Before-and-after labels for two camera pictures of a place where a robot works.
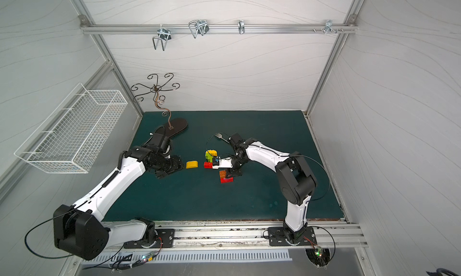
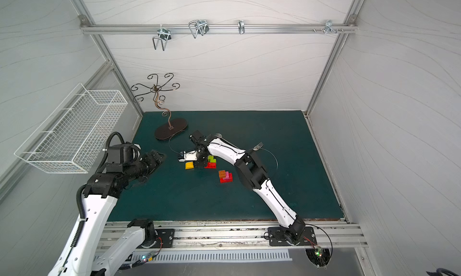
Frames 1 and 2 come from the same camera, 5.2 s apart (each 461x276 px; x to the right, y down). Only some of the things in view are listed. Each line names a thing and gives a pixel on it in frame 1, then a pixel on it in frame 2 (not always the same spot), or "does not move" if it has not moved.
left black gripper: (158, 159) to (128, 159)
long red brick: (222, 180) does not move
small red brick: (207, 165) does not move
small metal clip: (241, 27) does not move
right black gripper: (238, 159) to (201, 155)
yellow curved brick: (191, 164) does not move
